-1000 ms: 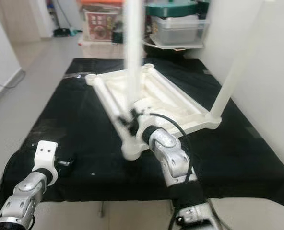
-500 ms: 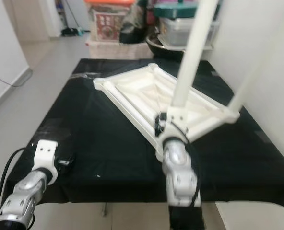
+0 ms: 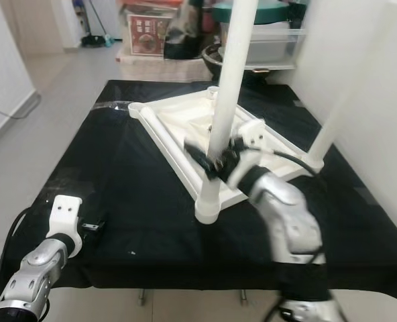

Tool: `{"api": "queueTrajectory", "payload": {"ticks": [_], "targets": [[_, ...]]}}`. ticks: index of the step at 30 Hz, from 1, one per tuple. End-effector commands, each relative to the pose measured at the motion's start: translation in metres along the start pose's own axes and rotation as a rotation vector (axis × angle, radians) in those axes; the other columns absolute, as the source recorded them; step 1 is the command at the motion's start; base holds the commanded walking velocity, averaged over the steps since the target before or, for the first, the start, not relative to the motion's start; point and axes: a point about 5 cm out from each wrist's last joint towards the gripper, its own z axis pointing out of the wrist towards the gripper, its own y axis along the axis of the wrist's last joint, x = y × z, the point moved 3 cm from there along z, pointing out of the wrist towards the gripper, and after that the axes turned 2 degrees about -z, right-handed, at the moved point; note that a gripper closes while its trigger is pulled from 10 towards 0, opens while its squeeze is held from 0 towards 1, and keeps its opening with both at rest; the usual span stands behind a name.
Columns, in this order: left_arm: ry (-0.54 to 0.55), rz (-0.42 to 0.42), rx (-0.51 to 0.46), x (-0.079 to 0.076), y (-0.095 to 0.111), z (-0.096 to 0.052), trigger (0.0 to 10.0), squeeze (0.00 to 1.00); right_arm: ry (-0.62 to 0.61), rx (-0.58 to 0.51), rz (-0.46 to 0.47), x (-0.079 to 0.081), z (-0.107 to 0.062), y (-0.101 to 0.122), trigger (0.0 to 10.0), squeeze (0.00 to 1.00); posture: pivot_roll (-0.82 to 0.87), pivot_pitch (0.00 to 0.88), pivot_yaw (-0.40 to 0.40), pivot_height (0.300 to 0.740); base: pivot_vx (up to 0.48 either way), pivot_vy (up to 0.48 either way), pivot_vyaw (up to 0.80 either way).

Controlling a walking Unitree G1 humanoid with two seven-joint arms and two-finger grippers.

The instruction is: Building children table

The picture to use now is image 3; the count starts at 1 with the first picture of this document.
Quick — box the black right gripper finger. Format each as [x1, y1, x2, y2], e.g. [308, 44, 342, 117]
[185, 140, 225, 178]

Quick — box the white plastic children table top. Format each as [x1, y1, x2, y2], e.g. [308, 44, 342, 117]
[127, 84, 325, 225]

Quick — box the black table cloth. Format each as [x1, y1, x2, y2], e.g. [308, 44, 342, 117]
[0, 79, 397, 316]

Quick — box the black round wok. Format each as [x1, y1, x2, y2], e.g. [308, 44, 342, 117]
[202, 44, 233, 81]

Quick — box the white low storage box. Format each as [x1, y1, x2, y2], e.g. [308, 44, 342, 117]
[117, 52, 209, 83]

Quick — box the clear tape strip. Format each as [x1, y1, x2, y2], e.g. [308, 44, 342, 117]
[95, 101, 132, 111]

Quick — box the clear plastic storage bin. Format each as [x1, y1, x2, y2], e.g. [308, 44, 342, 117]
[222, 23, 305, 68]

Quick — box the black glossy bag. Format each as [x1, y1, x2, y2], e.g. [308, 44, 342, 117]
[164, 0, 205, 61]

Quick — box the red printed carton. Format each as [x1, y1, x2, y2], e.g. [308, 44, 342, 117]
[130, 15, 172, 56]

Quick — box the green round pot lid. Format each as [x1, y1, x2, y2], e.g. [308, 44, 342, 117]
[212, 0, 293, 24]

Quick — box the black floor mop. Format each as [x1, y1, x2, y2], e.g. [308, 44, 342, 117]
[81, 0, 109, 48]

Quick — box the clear storage box orange lid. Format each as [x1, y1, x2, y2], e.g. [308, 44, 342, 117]
[118, 0, 189, 58]

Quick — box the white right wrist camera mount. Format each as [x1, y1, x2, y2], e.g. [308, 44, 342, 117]
[239, 119, 270, 175]

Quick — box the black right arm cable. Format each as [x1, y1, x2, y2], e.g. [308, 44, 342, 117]
[269, 149, 327, 178]

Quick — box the black floor cable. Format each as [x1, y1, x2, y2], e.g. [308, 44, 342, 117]
[0, 94, 42, 121]

